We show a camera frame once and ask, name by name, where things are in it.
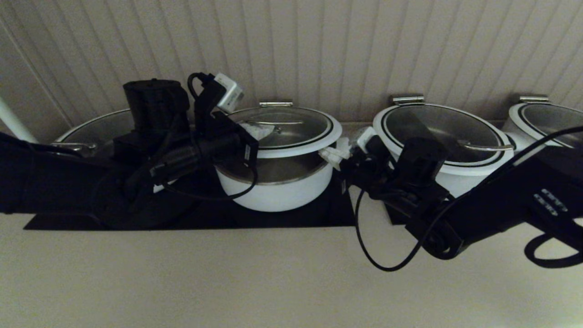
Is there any black glass cooktop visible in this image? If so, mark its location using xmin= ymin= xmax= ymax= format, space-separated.
xmin=24 ymin=173 xmax=357 ymax=231
xmin=385 ymin=200 xmax=422 ymax=226

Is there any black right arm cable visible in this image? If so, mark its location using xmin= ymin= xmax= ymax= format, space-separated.
xmin=354 ymin=125 xmax=583 ymax=272

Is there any black cable loop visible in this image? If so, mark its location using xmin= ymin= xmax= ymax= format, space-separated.
xmin=524 ymin=231 xmax=583 ymax=269

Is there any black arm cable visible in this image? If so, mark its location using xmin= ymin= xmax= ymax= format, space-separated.
xmin=354 ymin=125 xmax=583 ymax=272
xmin=159 ymin=72 xmax=259 ymax=202

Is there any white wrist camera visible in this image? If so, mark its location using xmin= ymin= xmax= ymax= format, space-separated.
xmin=357 ymin=127 xmax=378 ymax=154
xmin=213 ymin=73 xmax=245 ymax=114

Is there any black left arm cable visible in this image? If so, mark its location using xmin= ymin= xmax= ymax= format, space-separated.
xmin=159 ymin=72 xmax=259 ymax=202

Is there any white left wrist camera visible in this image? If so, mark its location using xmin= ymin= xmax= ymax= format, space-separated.
xmin=213 ymin=73 xmax=245 ymax=114

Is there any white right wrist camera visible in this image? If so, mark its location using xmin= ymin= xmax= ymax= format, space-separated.
xmin=357 ymin=127 xmax=378 ymax=154

